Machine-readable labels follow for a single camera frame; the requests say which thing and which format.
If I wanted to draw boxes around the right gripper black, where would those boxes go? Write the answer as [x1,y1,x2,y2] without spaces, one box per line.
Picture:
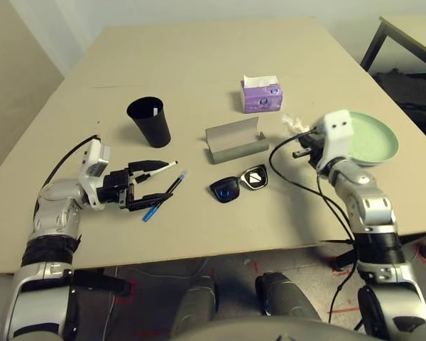
[292,129,327,171]

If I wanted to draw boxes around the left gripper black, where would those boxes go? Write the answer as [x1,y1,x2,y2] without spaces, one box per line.
[98,159,174,213]

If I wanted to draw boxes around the white marker black cap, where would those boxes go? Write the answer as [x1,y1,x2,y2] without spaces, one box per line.
[141,160,179,180]

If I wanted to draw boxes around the white tissue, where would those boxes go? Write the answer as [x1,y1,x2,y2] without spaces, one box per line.
[281,113,309,135]

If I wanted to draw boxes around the blue and black pen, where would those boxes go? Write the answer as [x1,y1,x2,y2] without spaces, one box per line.
[142,169,189,222]

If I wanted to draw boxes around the grey glasses case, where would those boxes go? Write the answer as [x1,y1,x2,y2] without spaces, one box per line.
[204,117,271,165]

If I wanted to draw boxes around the green plate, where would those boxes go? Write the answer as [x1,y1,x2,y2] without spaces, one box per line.
[347,110,400,167]

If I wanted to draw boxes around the black sunglasses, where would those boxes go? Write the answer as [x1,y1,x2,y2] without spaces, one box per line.
[209,164,270,205]

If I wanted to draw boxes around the black plastic cup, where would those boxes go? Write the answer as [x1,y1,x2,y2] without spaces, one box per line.
[126,96,172,148]

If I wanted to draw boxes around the purple tissue box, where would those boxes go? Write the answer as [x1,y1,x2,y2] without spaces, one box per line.
[239,75,283,114]

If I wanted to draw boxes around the black metal table leg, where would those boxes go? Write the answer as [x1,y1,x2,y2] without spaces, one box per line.
[332,232,426,271]
[70,269,134,298]

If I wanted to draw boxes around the grey robot left leg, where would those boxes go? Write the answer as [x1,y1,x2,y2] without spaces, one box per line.
[170,275,219,338]

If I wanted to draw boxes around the grey robot leg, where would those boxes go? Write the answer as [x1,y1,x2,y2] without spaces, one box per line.
[170,275,219,338]
[254,271,322,323]

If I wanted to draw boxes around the grey robot right leg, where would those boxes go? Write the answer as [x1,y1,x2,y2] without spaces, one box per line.
[254,271,322,323]

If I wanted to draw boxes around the grey robot torso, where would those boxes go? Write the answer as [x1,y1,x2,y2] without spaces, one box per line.
[141,315,373,341]

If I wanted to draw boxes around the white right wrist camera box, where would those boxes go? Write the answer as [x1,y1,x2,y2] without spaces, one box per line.
[315,109,354,175]

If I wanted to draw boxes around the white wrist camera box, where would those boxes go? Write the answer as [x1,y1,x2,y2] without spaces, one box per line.
[77,139,111,212]
[315,109,354,175]

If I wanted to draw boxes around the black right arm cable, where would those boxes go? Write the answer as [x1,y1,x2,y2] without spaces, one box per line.
[268,129,364,323]

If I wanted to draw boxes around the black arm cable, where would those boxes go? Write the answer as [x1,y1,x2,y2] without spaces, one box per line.
[268,129,364,323]
[42,134,100,193]

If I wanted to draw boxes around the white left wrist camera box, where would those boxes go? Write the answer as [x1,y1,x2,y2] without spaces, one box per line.
[77,139,111,212]

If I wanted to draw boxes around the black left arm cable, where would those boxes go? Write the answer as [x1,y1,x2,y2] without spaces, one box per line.
[42,134,100,193]

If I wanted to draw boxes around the white floor cable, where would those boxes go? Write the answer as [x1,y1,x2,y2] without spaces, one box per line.
[119,257,209,281]

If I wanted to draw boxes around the beige side table black frame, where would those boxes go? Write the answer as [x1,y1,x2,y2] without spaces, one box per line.
[360,16,426,75]

